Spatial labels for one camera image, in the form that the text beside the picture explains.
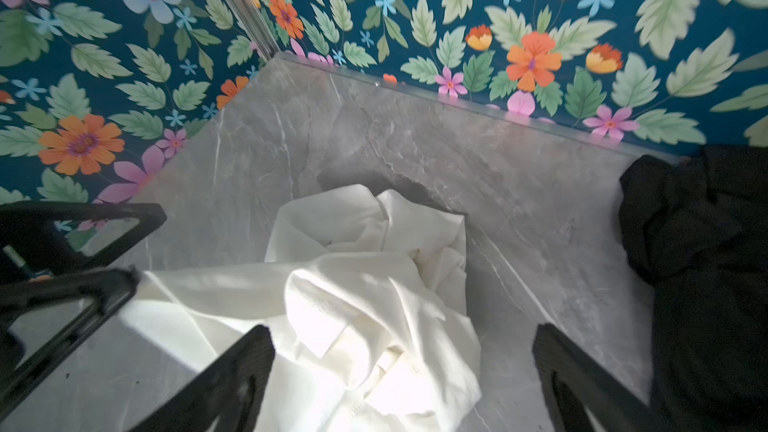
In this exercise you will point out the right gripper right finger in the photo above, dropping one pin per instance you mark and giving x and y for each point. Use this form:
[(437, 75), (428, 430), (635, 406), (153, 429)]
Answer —
[(579, 394)]

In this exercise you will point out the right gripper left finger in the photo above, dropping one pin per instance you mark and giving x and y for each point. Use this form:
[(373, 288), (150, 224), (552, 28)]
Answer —
[(227, 396)]

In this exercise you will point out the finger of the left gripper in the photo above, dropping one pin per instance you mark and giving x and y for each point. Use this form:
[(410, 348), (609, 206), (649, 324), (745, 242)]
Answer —
[(31, 245), (43, 323)]

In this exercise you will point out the white cloth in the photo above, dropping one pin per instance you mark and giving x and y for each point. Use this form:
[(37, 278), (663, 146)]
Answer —
[(364, 296)]

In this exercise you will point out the black cloth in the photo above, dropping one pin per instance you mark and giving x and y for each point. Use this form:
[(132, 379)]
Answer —
[(697, 233)]

